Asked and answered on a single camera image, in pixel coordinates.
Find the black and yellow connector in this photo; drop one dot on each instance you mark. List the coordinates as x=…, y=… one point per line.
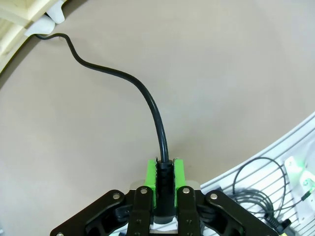
x=279, y=222

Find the white slatted tray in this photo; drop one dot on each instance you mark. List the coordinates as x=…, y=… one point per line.
x=261, y=152

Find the white bracket with green light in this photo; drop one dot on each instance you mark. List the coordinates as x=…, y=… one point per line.
x=304, y=182

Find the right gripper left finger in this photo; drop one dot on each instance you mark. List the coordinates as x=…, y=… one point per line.
x=141, y=211

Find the light wooden shelf unit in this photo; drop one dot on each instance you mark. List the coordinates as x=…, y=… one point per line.
x=13, y=19

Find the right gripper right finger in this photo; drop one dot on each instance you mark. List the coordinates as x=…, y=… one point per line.
x=188, y=211

